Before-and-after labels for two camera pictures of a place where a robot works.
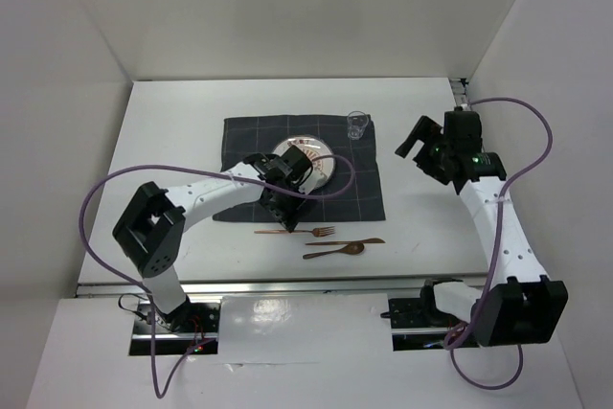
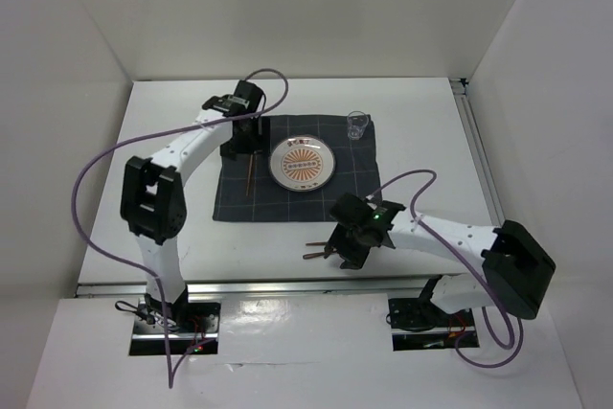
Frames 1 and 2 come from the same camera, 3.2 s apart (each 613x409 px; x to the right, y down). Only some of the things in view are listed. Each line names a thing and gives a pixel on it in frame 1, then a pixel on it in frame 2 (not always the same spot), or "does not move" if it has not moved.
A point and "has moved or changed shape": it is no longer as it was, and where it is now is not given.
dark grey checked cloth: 364,201 does not move
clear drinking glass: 356,121 does not move
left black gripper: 287,216 to 259,143
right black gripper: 431,132 to 354,259
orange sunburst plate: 323,170 does not move
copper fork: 317,232 has moved or changed shape
